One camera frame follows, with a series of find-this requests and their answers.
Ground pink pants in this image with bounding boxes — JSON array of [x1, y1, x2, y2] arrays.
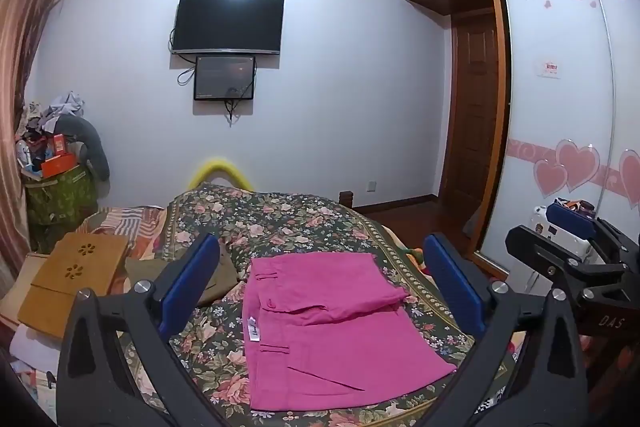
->
[[241, 252, 458, 412]]

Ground white appliance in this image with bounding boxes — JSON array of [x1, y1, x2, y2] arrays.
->
[[530, 204, 596, 259]]

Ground pile of clothes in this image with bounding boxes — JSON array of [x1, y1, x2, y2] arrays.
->
[[15, 91, 87, 145]]

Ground black wall television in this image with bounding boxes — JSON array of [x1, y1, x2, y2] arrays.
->
[[171, 0, 286, 56]]

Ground olive green cloth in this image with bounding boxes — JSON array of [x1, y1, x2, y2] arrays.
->
[[124, 251, 246, 308]]

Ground colourful fleece blanket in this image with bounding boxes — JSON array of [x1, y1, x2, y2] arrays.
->
[[400, 246, 437, 275]]

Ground wooden folding table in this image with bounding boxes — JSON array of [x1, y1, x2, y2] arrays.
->
[[17, 232, 131, 340]]

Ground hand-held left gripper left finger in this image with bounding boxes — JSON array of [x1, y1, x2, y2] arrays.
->
[[56, 233, 223, 427]]

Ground pink curtain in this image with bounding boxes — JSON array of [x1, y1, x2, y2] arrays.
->
[[0, 0, 81, 288]]

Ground small black monitor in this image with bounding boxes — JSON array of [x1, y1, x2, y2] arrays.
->
[[193, 55, 257, 102]]

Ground yellow plush cushion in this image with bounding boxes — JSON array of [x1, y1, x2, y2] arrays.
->
[[187, 157, 253, 192]]

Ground striped blanket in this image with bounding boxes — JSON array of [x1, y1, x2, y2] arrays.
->
[[82, 205, 168, 258]]

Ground beige cardboard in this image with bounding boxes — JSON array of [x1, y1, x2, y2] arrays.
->
[[0, 252, 51, 325]]

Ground floral bedspread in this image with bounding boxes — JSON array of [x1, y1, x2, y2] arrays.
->
[[107, 184, 521, 427]]

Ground green bag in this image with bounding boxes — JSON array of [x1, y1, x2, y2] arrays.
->
[[24, 162, 98, 228]]

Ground orange box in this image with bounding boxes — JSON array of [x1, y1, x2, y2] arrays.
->
[[41, 154, 80, 178]]

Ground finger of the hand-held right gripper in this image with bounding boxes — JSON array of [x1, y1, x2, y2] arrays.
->
[[505, 225, 630, 308], [546, 202, 640, 258]]

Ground wooden door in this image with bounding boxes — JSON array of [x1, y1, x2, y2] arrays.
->
[[440, 9, 502, 210]]

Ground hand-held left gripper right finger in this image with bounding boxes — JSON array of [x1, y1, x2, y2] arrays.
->
[[422, 233, 584, 427]]

